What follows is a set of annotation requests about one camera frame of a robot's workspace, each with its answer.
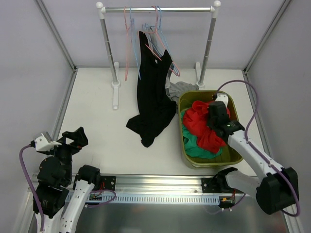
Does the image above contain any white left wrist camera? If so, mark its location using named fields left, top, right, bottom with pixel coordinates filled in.
left=34, top=132, right=61, bottom=152

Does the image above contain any aluminium right frame post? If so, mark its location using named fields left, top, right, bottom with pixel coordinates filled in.
left=243, top=0, right=293, bottom=74

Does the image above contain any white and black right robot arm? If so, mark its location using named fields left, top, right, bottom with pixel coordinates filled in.
left=207, top=101, right=301, bottom=217

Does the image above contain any red tank top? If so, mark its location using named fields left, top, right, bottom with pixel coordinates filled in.
left=181, top=100, right=226, bottom=154

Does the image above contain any silver and white clothes rack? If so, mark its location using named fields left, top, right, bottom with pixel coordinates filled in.
left=96, top=0, right=221, bottom=110

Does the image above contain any green tank top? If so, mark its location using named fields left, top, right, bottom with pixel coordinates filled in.
left=182, top=125, right=223, bottom=159

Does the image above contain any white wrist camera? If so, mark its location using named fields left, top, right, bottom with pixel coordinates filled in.
left=34, top=132, right=61, bottom=152
left=213, top=93, right=229, bottom=107

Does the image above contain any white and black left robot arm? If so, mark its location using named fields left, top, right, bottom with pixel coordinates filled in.
left=31, top=127, right=101, bottom=233

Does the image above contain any aluminium left frame post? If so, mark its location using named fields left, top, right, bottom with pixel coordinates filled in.
left=34, top=0, right=76, bottom=72

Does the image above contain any grey tank top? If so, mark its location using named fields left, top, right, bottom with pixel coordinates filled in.
left=148, top=31, right=200, bottom=101

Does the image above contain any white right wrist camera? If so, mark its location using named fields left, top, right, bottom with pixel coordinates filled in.
left=213, top=93, right=229, bottom=107

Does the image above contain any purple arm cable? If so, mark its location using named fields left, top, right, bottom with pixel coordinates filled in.
left=19, top=143, right=46, bottom=231
left=215, top=80, right=301, bottom=217

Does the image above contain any white slotted cable duct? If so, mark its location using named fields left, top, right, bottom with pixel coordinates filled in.
left=65, top=193, right=221, bottom=205

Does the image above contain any aluminium frame post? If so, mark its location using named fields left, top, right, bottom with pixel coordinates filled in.
left=243, top=0, right=293, bottom=74
left=34, top=0, right=76, bottom=72

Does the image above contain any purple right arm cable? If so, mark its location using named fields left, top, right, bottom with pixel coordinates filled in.
left=215, top=80, right=301, bottom=217

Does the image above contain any black tank top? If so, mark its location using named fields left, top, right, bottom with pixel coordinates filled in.
left=126, top=31, right=176, bottom=147

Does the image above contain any olive green plastic basket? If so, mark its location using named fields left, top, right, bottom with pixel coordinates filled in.
left=177, top=90, right=243, bottom=169

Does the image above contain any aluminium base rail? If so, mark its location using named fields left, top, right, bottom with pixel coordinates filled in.
left=28, top=172, right=292, bottom=197

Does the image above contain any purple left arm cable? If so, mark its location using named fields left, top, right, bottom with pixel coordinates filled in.
left=19, top=143, right=46, bottom=231

